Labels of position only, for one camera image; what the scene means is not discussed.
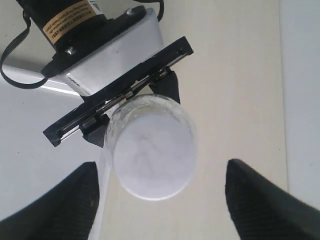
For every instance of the white rectangular plastic tray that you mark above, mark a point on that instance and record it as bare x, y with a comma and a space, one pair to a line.
30, 165

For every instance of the white bottle cap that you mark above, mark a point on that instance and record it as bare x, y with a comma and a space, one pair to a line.
151, 170

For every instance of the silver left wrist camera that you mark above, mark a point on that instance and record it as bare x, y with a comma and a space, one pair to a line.
115, 58

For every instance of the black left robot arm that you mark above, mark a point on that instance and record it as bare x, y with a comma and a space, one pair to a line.
60, 20

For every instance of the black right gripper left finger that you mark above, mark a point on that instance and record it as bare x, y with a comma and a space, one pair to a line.
66, 212

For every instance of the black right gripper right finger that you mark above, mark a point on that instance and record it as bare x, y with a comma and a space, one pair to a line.
260, 210

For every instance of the clear plastic drink bottle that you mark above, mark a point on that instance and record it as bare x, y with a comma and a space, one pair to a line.
150, 113

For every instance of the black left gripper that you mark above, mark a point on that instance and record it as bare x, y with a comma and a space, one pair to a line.
91, 117

